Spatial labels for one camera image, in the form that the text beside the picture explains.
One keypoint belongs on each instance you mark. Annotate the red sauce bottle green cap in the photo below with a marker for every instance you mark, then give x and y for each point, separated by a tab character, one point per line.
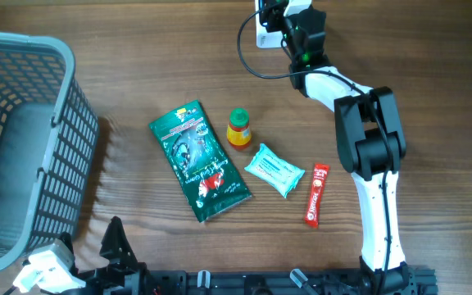
238	132

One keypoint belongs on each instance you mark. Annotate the grey plastic mesh basket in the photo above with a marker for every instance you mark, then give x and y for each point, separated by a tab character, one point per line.
48	135

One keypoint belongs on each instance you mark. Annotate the white barcode scanner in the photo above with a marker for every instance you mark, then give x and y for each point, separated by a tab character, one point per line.
266	40

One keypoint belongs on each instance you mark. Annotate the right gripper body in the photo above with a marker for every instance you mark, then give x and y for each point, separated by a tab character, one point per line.
274	9

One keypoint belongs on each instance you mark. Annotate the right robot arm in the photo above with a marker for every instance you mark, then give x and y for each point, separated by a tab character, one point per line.
370	140

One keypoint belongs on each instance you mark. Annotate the red Nescafe coffee sachet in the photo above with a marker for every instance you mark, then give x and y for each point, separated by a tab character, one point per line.
319	178

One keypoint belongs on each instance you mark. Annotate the teal wet wipes pack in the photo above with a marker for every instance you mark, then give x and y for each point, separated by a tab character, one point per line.
278	173

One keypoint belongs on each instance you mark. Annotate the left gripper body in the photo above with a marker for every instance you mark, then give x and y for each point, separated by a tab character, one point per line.
105	279

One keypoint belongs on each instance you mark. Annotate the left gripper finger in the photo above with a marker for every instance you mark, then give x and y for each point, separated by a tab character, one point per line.
115	245
66	241

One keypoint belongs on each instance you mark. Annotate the green snack packet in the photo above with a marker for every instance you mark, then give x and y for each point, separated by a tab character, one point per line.
208	178

